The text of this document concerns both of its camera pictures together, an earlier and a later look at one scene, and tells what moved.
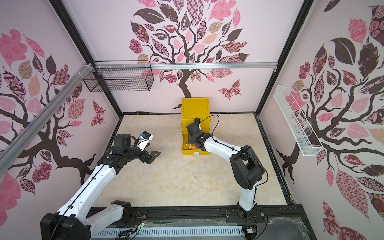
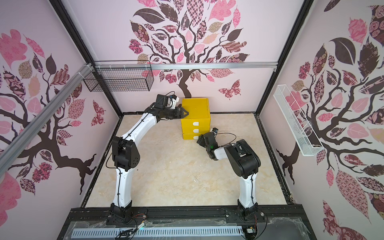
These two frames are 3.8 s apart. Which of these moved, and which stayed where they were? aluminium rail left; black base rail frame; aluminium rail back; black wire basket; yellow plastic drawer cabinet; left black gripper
Moved: yellow plastic drawer cabinet; left black gripper
Stayed: aluminium rail back; black wire basket; aluminium rail left; black base rail frame
